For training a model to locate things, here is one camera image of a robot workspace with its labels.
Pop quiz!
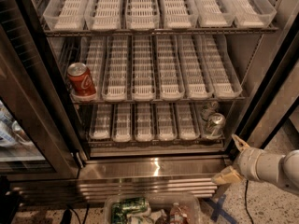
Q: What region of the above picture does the top shelf tray one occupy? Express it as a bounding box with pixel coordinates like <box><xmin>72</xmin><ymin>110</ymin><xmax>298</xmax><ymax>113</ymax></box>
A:
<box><xmin>43</xmin><ymin>0</ymin><xmax>89</xmax><ymax>31</ymax></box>

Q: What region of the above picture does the middle shelf tray two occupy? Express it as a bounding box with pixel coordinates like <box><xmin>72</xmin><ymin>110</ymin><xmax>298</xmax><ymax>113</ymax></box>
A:
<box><xmin>102</xmin><ymin>36</ymin><xmax>128</xmax><ymax>102</ymax></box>

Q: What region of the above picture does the silver can behind 7up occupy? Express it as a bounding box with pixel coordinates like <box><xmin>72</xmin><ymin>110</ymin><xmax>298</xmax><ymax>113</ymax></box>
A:
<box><xmin>200</xmin><ymin>101</ymin><xmax>220</xmax><ymax>121</ymax></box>

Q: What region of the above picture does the clear plastic bin on floor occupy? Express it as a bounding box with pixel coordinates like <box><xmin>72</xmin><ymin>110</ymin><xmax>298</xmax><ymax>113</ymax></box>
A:
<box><xmin>103</xmin><ymin>192</ymin><xmax>200</xmax><ymax>224</ymax></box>

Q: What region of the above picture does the top shelf tray four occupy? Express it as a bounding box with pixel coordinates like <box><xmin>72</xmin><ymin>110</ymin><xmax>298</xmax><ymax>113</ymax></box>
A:
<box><xmin>160</xmin><ymin>0</ymin><xmax>198</xmax><ymax>29</ymax></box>

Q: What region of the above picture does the middle shelf tray three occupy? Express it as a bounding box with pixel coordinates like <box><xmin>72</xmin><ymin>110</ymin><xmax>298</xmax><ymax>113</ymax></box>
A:
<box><xmin>131</xmin><ymin>35</ymin><xmax>155</xmax><ymax>101</ymax></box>

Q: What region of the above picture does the shelf tray six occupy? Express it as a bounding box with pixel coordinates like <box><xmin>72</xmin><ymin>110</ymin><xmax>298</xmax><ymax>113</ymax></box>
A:
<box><xmin>231</xmin><ymin>0</ymin><xmax>277</xmax><ymax>28</ymax></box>
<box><xmin>195</xmin><ymin>35</ymin><xmax>242</xmax><ymax>99</ymax></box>
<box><xmin>195</xmin><ymin>103</ymin><xmax>219</xmax><ymax>140</ymax></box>

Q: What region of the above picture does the middle shelf tray one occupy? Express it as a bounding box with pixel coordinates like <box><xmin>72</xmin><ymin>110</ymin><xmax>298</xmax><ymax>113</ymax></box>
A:
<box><xmin>71</xmin><ymin>36</ymin><xmax>107</xmax><ymax>102</ymax></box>

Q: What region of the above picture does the right fridge door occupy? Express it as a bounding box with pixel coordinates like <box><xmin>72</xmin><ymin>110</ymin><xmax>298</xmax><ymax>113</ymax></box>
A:
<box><xmin>224</xmin><ymin>0</ymin><xmax>299</xmax><ymax>161</ymax></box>

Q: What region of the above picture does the bottom shelf tray two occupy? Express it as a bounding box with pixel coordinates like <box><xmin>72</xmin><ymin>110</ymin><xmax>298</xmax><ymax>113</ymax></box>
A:
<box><xmin>112</xmin><ymin>104</ymin><xmax>132</xmax><ymax>142</ymax></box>

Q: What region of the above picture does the black cable on floor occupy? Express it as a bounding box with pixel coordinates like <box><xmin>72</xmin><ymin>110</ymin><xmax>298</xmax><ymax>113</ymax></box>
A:
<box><xmin>243</xmin><ymin>180</ymin><xmax>255</xmax><ymax>224</ymax></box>

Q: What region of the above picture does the middle shelf tray six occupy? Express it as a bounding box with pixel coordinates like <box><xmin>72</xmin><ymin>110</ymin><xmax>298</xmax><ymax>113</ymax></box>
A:
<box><xmin>195</xmin><ymin>35</ymin><xmax>242</xmax><ymax>99</ymax></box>

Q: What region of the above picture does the shelf tray three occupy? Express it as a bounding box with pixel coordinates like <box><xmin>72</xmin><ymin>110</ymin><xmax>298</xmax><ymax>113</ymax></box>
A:
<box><xmin>125</xmin><ymin>0</ymin><xmax>160</xmax><ymax>30</ymax></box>
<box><xmin>131</xmin><ymin>35</ymin><xmax>155</xmax><ymax>101</ymax></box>
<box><xmin>135</xmin><ymin>104</ymin><xmax>154</xmax><ymax>142</ymax></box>

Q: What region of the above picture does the bottom shelf tray one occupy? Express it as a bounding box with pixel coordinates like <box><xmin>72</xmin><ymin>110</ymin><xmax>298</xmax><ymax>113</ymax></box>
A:
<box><xmin>89</xmin><ymin>105</ymin><xmax>112</xmax><ymax>140</ymax></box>

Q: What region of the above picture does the top shelf tray five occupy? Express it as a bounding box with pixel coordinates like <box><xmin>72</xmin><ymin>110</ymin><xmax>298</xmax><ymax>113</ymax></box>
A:
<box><xmin>194</xmin><ymin>0</ymin><xmax>235</xmax><ymax>27</ymax></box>

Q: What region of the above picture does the shelf tray one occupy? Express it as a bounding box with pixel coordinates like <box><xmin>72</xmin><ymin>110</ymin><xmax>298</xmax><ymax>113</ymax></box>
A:
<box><xmin>43</xmin><ymin>0</ymin><xmax>89</xmax><ymax>31</ymax></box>
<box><xmin>71</xmin><ymin>36</ymin><xmax>107</xmax><ymax>102</ymax></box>
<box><xmin>89</xmin><ymin>105</ymin><xmax>112</xmax><ymax>140</ymax></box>

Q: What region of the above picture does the shelf tray two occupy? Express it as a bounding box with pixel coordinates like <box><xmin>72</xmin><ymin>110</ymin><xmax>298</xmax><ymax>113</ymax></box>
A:
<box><xmin>84</xmin><ymin>0</ymin><xmax>122</xmax><ymax>31</ymax></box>
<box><xmin>112</xmin><ymin>104</ymin><xmax>132</xmax><ymax>142</ymax></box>
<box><xmin>102</xmin><ymin>36</ymin><xmax>128</xmax><ymax>102</ymax></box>

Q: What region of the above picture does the red bottle in bin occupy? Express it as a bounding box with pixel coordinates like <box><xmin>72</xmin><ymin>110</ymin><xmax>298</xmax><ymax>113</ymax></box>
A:
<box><xmin>170</xmin><ymin>203</ymin><xmax>188</xmax><ymax>224</ymax></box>

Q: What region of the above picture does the bottom shelf tray six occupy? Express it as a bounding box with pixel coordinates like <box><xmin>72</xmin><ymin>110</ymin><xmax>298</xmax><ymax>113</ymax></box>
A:
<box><xmin>195</xmin><ymin>103</ymin><xmax>219</xmax><ymax>140</ymax></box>

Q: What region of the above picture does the top shelf tray three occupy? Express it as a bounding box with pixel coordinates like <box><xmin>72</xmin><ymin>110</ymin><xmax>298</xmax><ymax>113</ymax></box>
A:
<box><xmin>125</xmin><ymin>0</ymin><xmax>160</xmax><ymax>30</ymax></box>

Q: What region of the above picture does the green can in bin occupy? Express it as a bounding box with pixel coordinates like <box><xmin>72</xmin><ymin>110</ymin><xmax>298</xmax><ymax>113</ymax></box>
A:
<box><xmin>110</xmin><ymin>197</ymin><xmax>150</xmax><ymax>224</ymax></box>

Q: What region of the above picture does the middle shelf tray five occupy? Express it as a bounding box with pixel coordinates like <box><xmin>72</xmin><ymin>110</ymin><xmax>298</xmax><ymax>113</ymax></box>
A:
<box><xmin>178</xmin><ymin>35</ymin><xmax>213</xmax><ymax>100</ymax></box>

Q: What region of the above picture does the bottom shelf tray three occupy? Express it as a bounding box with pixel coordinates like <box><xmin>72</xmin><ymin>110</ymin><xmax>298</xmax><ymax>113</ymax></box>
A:
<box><xmin>135</xmin><ymin>104</ymin><xmax>154</xmax><ymax>142</ymax></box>

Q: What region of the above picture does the red coca-cola can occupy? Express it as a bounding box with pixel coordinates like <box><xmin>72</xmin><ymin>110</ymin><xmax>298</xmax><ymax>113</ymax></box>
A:
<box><xmin>67</xmin><ymin>63</ymin><xmax>96</xmax><ymax>96</ymax></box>

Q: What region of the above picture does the silver green 7up can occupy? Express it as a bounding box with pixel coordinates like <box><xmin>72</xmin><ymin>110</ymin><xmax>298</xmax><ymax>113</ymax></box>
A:
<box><xmin>205</xmin><ymin>113</ymin><xmax>226</xmax><ymax>139</ymax></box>

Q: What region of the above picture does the shelf tray four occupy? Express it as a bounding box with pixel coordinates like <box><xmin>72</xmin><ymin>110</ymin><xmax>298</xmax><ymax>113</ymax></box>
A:
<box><xmin>160</xmin><ymin>0</ymin><xmax>198</xmax><ymax>29</ymax></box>
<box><xmin>155</xmin><ymin>35</ymin><xmax>185</xmax><ymax>101</ymax></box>
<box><xmin>156</xmin><ymin>103</ymin><xmax>177</xmax><ymax>141</ymax></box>

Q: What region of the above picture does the top shelf tray six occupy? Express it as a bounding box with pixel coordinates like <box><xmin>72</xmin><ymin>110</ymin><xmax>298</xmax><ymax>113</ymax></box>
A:
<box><xmin>231</xmin><ymin>0</ymin><xmax>277</xmax><ymax>28</ymax></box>

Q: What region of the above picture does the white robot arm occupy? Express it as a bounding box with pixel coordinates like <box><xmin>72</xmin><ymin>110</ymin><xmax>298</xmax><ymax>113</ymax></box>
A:
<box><xmin>211</xmin><ymin>134</ymin><xmax>299</xmax><ymax>195</ymax></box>

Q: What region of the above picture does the middle shelf tray four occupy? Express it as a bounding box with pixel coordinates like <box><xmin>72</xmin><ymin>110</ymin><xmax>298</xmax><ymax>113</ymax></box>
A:
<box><xmin>155</xmin><ymin>35</ymin><xmax>185</xmax><ymax>101</ymax></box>

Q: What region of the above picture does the top shelf tray two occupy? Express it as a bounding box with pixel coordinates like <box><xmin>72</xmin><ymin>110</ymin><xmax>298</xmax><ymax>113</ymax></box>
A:
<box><xmin>84</xmin><ymin>0</ymin><xmax>122</xmax><ymax>31</ymax></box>

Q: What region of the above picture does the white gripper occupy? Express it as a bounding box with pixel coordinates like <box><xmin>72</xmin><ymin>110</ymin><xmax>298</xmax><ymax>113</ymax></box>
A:
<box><xmin>211</xmin><ymin>134</ymin><xmax>264</xmax><ymax>185</ymax></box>

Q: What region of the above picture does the left glass fridge door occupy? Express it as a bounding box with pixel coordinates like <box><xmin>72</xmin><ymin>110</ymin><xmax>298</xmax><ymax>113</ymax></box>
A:
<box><xmin>0</xmin><ymin>0</ymin><xmax>82</xmax><ymax>182</ymax></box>

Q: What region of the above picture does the shelf tray five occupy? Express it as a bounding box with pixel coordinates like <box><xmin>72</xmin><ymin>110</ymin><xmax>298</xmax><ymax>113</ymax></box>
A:
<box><xmin>176</xmin><ymin>103</ymin><xmax>200</xmax><ymax>140</ymax></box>
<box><xmin>178</xmin><ymin>35</ymin><xmax>213</xmax><ymax>100</ymax></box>
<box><xmin>194</xmin><ymin>0</ymin><xmax>235</xmax><ymax>27</ymax></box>

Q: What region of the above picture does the bottom shelf tray five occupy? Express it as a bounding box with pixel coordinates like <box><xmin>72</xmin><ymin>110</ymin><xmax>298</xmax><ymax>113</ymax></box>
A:
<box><xmin>176</xmin><ymin>103</ymin><xmax>200</xmax><ymax>140</ymax></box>

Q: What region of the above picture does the bottom shelf tray four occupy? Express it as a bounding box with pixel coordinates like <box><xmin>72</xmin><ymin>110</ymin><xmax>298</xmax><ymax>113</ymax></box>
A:
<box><xmin>156</xmin><ymin>103</ymin><xmax>177</xmax><ymax>141</ymax></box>

